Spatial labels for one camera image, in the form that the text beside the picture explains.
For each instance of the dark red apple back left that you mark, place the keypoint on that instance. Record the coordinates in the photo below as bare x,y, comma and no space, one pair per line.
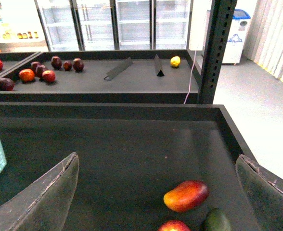
56,62

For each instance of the black triangular shelf divider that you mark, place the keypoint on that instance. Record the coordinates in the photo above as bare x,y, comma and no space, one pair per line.
158,66

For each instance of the bottles on store shelf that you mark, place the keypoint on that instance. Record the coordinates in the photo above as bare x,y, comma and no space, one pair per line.
8,32

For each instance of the small dark red apple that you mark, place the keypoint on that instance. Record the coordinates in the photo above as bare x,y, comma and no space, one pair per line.
67,65

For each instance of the black display tray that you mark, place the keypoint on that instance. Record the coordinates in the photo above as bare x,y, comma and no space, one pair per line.
137,84
130,156

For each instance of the dark plum behind orange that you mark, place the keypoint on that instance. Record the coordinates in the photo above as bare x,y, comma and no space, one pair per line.
34,65

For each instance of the green avocado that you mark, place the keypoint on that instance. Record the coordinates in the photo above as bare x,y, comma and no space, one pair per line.
216,220

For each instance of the dark plum middle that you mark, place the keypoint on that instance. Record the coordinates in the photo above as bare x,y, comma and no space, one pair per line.
40,69

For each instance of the red apple front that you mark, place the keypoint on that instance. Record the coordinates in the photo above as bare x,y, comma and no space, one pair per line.
49,76

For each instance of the glass door display fridges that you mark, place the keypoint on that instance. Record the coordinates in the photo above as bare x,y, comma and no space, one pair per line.
104,25

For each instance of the red orange mango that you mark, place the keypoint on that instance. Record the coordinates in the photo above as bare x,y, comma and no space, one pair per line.
186,196

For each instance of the white chest freezer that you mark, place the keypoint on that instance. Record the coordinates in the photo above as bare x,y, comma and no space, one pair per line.
237,36

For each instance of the yellow lemon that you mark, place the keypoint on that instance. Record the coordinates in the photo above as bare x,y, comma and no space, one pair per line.
175,62

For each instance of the dark red apple back right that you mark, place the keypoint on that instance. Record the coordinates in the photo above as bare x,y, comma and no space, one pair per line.
78,65

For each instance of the black front display tray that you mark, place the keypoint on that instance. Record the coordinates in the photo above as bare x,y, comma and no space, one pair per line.
130,156

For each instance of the orange fruit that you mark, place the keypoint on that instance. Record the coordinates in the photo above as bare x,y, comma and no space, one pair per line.
26,75

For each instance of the black perforated shelf post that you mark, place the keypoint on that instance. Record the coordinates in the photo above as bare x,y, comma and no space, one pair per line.
220,20

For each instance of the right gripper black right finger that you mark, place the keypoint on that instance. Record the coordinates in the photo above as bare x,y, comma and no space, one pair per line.
264,191

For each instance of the black rear display tray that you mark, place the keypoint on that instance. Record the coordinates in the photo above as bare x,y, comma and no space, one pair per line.
137,84

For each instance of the dark plum front left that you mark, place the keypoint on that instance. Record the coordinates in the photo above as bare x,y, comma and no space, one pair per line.
6,84

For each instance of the flat black shelf divider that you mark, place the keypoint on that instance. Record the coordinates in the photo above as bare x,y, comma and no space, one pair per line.
118,69

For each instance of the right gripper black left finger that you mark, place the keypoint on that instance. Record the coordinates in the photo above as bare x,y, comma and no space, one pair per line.
44,204

